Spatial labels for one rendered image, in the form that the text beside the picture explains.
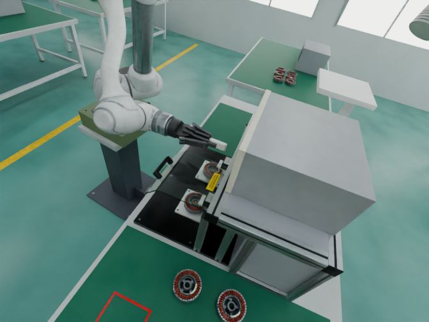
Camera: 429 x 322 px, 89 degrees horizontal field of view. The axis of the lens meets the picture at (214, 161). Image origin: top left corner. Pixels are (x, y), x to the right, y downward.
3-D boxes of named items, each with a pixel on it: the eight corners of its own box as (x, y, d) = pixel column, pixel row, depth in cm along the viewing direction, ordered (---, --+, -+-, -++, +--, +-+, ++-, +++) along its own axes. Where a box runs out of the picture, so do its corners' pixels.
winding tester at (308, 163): (224, 191, 77) (238, 149, 62) (252, 127, 107) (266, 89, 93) (334, 236, 71) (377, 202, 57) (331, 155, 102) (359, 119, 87)
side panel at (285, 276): (228, 272, 93) (249, 239, 70) (230, 265, 95) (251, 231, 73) (291, 301, 89) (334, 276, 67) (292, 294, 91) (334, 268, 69)
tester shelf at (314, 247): (203, 220, 73) (205, 212, 69) (251, 119, 120) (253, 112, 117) (334, 277, 67) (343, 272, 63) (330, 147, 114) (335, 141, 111)
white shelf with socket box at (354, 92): (288, 143, 165) (318, 87, 133) (293, 119, 191) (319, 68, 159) (334, 160, 160) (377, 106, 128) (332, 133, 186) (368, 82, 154)
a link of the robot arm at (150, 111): (160, 132, 94) (143, 136, 81) (129, 120, 96) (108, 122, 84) (166, 108, 90) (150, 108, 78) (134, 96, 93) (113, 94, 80)
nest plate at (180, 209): (174, 212, 106) (174, 210, 105) (188, 190, 117) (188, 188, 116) (202, 224, 104) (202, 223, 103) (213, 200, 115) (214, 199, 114)
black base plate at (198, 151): (133, 223, 101) (133, 220, 100) (191, 144, 146) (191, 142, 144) (227, 266, 95) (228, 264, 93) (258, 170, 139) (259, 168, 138)
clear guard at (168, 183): (144, 193, 83) (143, 183, 79) (174, 155, 100) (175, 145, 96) (223, 227, 79) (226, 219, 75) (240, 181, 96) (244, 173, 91)
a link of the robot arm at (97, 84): (94, 98, 135) (85, 64, 118) (124, 93, 143) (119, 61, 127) (101, 114, 127) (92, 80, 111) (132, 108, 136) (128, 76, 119)
